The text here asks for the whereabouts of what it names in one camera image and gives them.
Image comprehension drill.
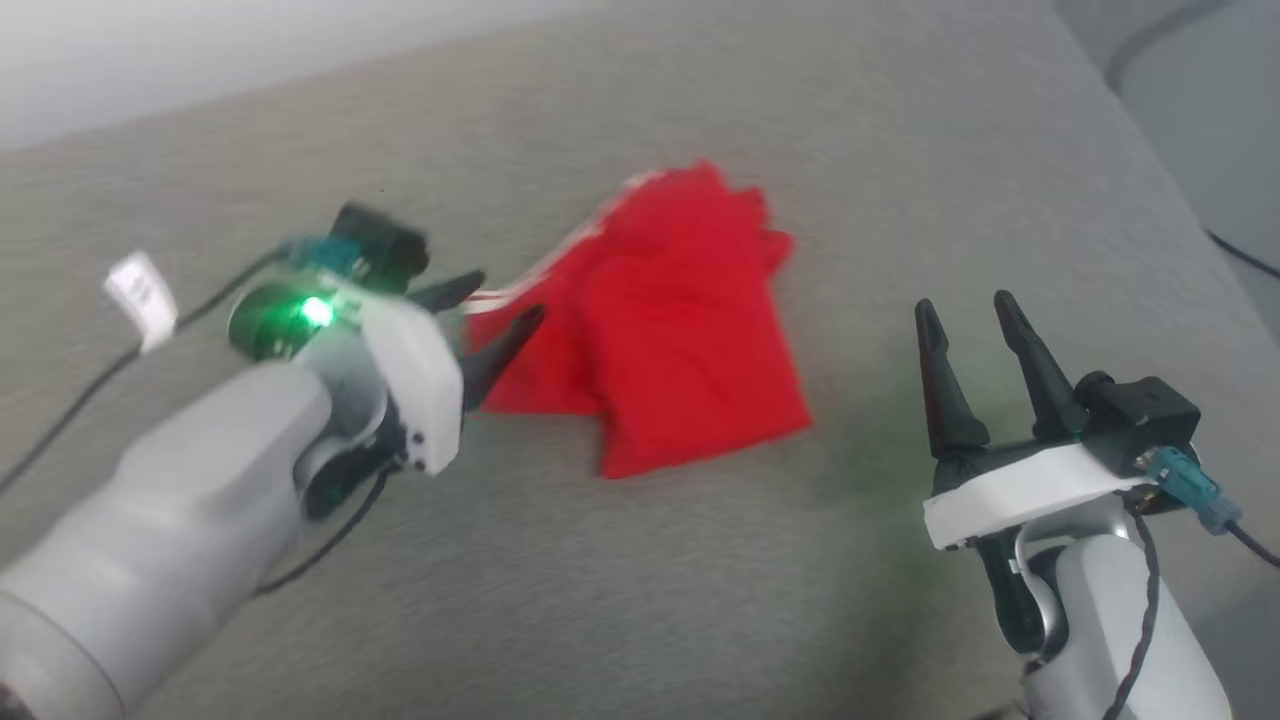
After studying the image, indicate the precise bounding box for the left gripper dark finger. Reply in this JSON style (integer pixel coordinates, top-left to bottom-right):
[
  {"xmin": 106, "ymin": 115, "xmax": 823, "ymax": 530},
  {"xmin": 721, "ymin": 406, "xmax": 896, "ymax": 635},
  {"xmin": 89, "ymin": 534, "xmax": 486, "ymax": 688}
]
[
  {"xmin": 408, "ymin": 270, "xmax": 488, "ymax": 313},
  {"xmin": 460, "ymin": 304, "xmax": 547, "ymax": 413}
]

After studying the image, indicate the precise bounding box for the red basketball jersey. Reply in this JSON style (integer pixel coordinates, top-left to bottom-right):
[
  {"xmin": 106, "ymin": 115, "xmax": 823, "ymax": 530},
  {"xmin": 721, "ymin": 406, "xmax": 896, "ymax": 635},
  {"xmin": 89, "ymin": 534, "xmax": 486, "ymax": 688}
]
[{"xmin": 462, "ymin": 160, "xmax": 816, "ymax": 481}]

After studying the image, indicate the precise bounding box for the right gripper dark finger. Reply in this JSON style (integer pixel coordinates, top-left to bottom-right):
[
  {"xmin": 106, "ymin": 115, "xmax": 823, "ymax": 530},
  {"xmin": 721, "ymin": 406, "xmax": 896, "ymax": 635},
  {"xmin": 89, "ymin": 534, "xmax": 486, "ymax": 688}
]
[
  {"xmin": 913, "ymin": 298, "xmax": 993, "ymax": 463},
  {"xmin": 993, "ymin": 290, "xmax": 1089, "ymax": 446}
]

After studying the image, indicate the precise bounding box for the teal cable connector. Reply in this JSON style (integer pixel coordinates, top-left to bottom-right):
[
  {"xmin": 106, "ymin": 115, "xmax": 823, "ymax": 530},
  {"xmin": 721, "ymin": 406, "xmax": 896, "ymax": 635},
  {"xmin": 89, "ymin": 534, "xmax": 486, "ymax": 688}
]
[
  {"xmin": 1145, "ymin": 447, "xmax": 1244, "ymax": 536},
  {"xmin": 283, "ymin": 237, "xmax": 356, "ymax": 276}
]

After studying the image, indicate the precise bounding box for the grey fabric sofa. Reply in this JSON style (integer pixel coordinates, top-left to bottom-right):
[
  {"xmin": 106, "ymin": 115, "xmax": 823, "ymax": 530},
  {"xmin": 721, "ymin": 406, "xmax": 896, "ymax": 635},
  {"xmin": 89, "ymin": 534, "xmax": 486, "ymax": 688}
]
[{"xmin": 0, "ymin": 0, "xmax": 1280, "ymax": 720}]

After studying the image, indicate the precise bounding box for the white cable label tag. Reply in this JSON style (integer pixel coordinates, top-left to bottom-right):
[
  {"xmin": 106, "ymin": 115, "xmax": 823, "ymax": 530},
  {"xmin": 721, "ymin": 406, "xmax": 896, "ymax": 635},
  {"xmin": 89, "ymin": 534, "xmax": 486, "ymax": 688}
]
[{"xmin": 103, "ymin": 250, "xmax": 179, "ymax": 356}]

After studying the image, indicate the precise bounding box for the black floor cable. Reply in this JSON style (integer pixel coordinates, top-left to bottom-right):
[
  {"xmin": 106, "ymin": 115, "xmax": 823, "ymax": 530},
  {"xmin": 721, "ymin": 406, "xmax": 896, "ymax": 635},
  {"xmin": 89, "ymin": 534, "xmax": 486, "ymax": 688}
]
[{"xmin": 1205, "ymin": 230, "xmax": 1280, "ymax": 281}]

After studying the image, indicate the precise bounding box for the twisted black arm cable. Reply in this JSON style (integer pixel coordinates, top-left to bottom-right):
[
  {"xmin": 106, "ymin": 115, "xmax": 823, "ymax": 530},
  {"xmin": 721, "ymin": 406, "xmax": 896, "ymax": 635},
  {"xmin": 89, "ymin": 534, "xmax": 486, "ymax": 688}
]
[{"xmin": 1100, "ymin": 505, "xmax": 1166, "ymax": 720}]

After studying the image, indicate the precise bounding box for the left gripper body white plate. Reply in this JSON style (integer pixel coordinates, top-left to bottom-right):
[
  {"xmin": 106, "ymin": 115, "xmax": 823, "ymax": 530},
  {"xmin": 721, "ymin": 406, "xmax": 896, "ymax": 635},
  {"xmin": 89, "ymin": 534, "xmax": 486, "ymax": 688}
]
[{"xmin": 228, "ymin": 265, "xmax": 468, "ymax": 477}]

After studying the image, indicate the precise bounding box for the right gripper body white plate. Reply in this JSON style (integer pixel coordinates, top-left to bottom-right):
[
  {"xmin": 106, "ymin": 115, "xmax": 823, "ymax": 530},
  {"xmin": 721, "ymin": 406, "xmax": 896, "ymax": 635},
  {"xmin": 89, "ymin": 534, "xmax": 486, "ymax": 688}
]
[{"xmin": 922, "ymin": 435, "xmax": 1151, "ymax": 551}]

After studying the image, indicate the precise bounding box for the thin black cable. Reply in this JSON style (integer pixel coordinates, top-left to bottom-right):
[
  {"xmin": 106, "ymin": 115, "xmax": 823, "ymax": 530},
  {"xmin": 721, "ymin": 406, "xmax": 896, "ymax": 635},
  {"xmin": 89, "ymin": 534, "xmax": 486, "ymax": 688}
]
[
  {"xmin": 255, "ymin": 465, "xmax": 393, "ymax": 596},
  {"xmin": 0, "ymin": 245, "xmax": 301, "ymax": 496},
  {"xmin": 1225, "ymin": 520, "xmax": 1280, "ymax": 569}
]

